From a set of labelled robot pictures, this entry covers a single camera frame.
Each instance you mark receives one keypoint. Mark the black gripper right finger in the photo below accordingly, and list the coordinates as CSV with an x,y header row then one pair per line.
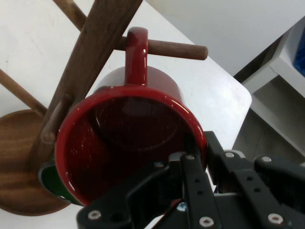
x,y
250,181

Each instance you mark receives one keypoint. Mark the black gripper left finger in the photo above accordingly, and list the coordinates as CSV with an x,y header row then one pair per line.
x,y
195,190

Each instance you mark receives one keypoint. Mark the red ceramic mug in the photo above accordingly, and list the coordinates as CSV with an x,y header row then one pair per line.
x,y
135,71

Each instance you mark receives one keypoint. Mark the white shelf unit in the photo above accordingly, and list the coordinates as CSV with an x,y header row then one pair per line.
x,y
274,66

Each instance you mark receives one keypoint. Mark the blue textured object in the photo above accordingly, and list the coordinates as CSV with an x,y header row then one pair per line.
x,y
300,50

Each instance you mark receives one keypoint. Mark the green enamel mug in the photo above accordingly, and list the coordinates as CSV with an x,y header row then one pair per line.
x,y
52,181

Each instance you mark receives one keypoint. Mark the dark wooden mug tree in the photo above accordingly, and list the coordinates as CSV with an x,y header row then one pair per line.
x,y
95,47

